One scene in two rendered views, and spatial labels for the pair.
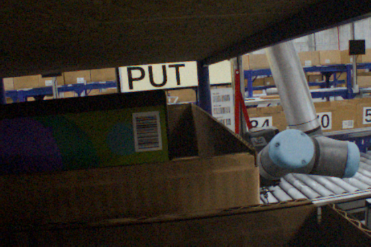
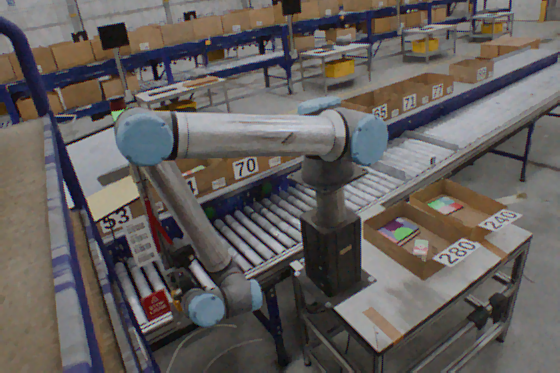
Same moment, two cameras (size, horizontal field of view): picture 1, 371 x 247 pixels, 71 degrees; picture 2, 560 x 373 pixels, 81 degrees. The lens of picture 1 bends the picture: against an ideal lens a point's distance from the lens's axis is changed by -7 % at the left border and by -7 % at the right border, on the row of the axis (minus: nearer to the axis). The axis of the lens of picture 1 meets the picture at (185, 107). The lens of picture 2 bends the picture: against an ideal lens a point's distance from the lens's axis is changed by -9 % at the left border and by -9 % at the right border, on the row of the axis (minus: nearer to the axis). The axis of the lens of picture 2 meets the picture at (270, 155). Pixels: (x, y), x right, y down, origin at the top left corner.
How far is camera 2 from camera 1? 62 cm
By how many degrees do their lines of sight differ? 30
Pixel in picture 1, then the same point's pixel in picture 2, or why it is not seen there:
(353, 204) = (281, 266)
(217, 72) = (124, 191)
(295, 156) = (210, 319)
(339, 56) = (272, 15)
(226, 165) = not seen: outside the picture
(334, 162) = (242, 309)
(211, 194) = not seen: outside the picture
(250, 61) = (163, 35)
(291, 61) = (194, 221)
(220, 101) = (136, 231)
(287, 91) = (196, 244)
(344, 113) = not seen: hidden behind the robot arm
